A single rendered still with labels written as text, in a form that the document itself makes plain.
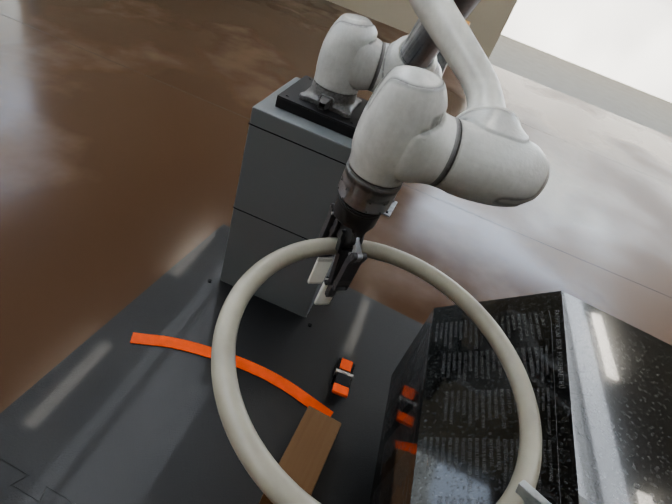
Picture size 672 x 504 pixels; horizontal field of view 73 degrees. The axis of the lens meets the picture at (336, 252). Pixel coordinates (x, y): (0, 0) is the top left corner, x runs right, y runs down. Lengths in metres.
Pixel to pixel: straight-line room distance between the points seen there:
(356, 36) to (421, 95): 0.92
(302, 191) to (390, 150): 0.97
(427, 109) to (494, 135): 0.12
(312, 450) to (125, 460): 0.53
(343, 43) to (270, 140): 0.37
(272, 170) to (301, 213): 0.18
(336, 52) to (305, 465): 1.23
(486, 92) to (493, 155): 0.14
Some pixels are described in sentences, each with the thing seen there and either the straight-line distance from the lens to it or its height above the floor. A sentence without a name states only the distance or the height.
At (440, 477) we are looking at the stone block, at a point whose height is 0.66.
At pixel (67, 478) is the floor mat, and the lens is 1.54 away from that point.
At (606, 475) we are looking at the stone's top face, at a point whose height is 0.82.
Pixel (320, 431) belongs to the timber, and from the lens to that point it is 1.50.
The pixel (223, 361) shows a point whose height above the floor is 0.94.
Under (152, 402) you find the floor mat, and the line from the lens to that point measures 1.62.
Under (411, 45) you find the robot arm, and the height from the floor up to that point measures 1.12.
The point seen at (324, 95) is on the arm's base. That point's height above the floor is 0.88.
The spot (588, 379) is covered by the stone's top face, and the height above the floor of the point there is 0.82.
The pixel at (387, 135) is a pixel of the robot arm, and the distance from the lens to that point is 0.61.
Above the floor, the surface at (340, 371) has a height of 0.05.
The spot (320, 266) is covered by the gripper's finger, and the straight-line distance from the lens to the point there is 0.85.
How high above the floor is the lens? 1.41
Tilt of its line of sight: 38 degrees down
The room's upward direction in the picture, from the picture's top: 21 degrees clockwise
